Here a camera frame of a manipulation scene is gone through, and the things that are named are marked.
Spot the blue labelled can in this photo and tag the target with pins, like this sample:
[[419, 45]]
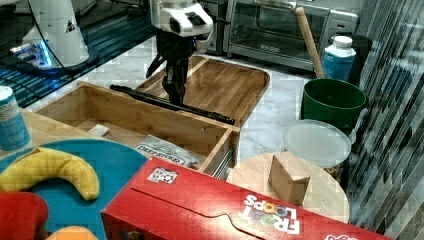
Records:
[[14, 134]]

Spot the red plush toy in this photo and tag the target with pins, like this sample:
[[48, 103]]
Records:
[[22, 216]]

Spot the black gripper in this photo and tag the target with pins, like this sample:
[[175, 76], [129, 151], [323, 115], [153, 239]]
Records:
[[172, 48]]

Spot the wooden cutting board tray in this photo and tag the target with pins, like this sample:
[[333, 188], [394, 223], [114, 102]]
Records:
[[228, 89]]

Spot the teal round plate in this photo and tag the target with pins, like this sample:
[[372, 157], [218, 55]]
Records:
[[114, 163]]

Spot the white and red small box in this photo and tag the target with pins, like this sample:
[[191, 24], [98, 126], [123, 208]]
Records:
[[99, 130]]

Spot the red Froot Loops box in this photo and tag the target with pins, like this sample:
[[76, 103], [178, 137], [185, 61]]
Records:
[[165, 201]]

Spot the white cap blue bottle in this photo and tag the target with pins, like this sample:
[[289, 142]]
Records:
[[338, 58]]

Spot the yellow plush banana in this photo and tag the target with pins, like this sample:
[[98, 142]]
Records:
[[42, 164]]

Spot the round wooden board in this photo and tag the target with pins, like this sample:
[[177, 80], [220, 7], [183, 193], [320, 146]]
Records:
[[323, 195]]

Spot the clear plastic lid container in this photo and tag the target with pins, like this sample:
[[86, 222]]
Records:
[[317, 142]]

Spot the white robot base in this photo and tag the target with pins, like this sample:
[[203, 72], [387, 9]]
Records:
[[56, 41]]

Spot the wooden rolling pin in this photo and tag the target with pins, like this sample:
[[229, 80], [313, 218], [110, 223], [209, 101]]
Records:
[[309, 42]]

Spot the white chip bag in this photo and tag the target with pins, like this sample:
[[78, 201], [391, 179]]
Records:
[[152, 146]]

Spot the orange plush toy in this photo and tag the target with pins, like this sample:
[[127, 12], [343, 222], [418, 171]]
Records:
[[72, 233]]

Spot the green bucket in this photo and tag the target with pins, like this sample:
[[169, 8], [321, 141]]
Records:
[[335, 102]]

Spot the wooden drawer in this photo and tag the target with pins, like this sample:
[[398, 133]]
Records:
[[131, 120]]

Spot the silver toaster oven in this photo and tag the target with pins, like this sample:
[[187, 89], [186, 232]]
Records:
[[268, 30]]

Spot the small wooden block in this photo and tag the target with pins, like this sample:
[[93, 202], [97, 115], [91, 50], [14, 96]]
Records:
[[288, 178]]

